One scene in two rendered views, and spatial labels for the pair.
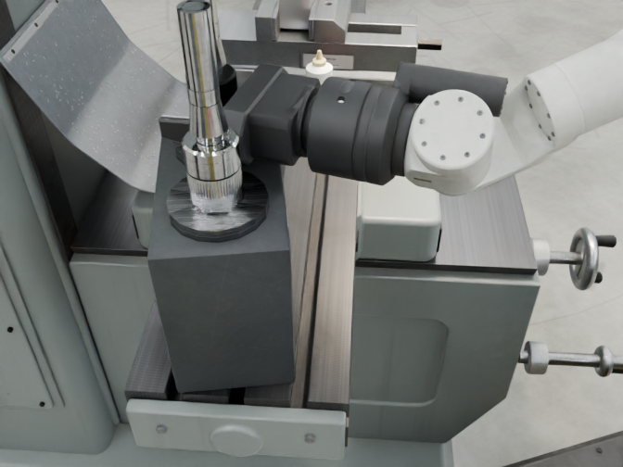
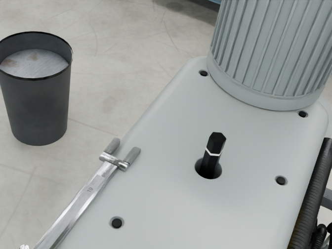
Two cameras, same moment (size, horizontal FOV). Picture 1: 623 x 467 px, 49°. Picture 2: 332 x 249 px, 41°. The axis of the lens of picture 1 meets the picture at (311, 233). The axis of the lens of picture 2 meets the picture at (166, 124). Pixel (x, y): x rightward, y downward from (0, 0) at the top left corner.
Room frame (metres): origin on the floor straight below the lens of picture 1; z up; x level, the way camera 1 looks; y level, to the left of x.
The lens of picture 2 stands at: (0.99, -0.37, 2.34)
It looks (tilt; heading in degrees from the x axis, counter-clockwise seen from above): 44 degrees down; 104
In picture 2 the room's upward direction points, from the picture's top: 11 degrees clockwise
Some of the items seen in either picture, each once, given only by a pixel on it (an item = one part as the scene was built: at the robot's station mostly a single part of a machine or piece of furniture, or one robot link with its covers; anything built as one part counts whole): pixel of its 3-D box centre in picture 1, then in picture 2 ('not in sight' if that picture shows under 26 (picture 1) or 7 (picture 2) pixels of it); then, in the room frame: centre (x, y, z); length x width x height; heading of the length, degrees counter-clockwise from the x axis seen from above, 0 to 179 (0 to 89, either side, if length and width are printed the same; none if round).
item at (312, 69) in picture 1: (319, 83); not in sight; (0.93, -0.01, 0.96); 0.04 x 0.04 x 0.11
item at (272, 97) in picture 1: (303, 123); not in sight; (0.54, 0.01, 1.14); 0.13 x 0.12 x 0.10; 160
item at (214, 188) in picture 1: (214, 173); not in sight; (0.47, 0.08, 1.13); 0.05 x 0.05 x 0.05
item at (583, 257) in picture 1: (563, 258); not in sight; (0.91, -0.47, 0.60); 0.16 x 0.12 x 0.12; 85
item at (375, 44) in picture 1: (315, 33); not in sight; (1.10, -0.01, 0.96); 0.35 x 0.15 x 0.11; 83
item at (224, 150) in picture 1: (210, 143); not in sight; (0.47, 0.08, 1.16); 0.05 x 0.05 x 0.01
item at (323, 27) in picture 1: (330, 15); not in sight; (1.10, -0.04, 0.99); 0.12 x 0.06 x 0.04; 173
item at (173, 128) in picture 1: (189, 134); not in sight; (0.52, 0.11, 1.14); 0.06 x 0.02 x 0.03; 70
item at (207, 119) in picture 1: (202, 76); not in sight; (0.47, 0.08, 1.22); 0.03 x 0.03 x 0.11
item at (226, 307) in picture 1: (227, 243); not in sight; (0.52, 0.09, 1.00); 0.22 x 0.12 x 0.20; 5
